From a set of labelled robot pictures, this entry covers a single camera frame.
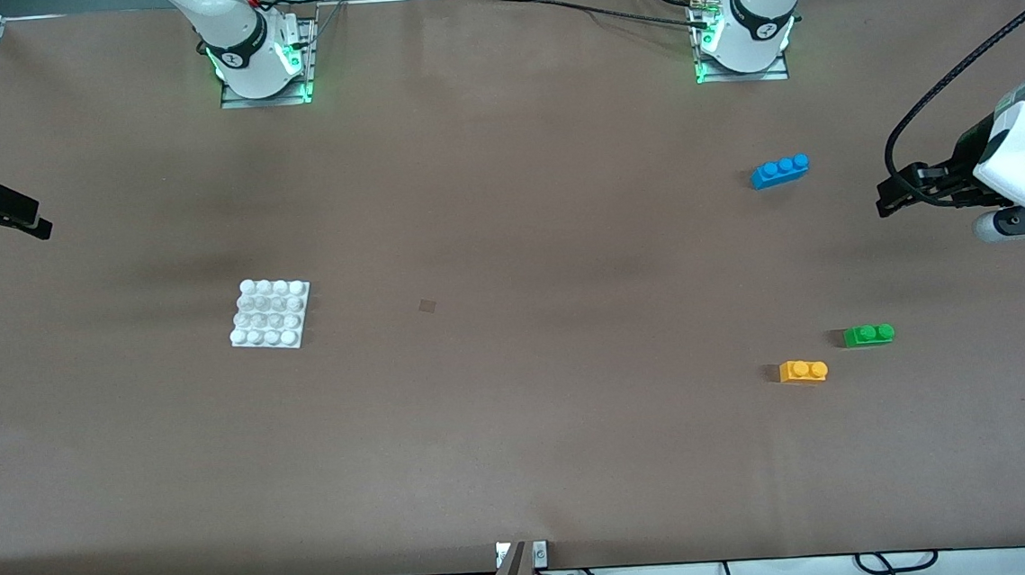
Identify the yellow two-stud block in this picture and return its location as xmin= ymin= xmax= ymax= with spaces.
xmin=778 ymin=357 xmax=830 ymax=387

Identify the white studded base plate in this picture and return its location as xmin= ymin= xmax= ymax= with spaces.
xmin=226 ymin=275 xmax=316 ymax=354

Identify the blue three-stud block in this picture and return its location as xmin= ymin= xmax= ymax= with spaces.
xmin=749 ymin=153 xmax=812 ymax=191

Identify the green two-stud block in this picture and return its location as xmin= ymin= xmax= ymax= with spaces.
xmin=842 ymin=322 xmax=896 ymax=349

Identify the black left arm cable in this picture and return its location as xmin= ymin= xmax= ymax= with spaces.
xmin=874 ymin=3 xmax=1025 ymax=208

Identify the black looped floor cable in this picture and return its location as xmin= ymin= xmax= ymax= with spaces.
xmin=854 ymin=548 xmax=941 ymax=575

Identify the black cable across table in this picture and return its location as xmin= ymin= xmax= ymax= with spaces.
xmin=492 ymin=0 xmax=716 ymax=44

